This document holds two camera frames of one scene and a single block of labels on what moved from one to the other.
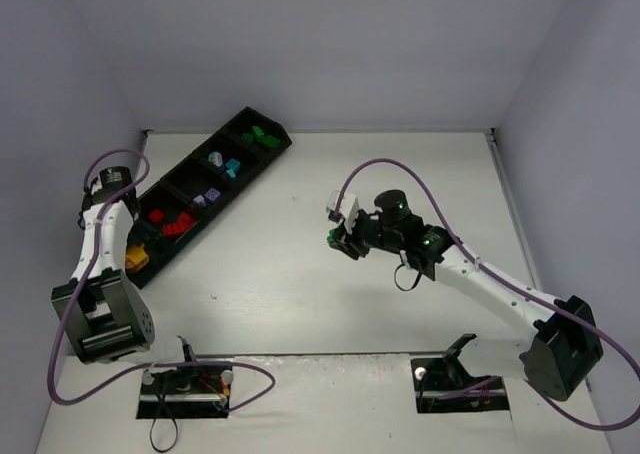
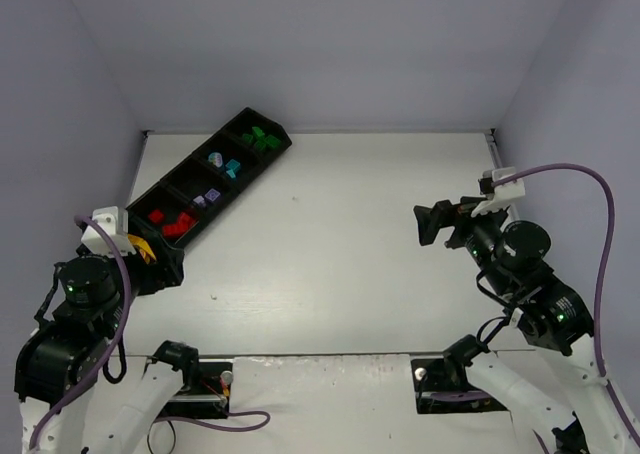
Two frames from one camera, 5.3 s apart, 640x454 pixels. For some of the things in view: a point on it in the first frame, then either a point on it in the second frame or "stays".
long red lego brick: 174,230 stays
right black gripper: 347,241 → 451,223
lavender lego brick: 212,194 stays
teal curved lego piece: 232,164 stays
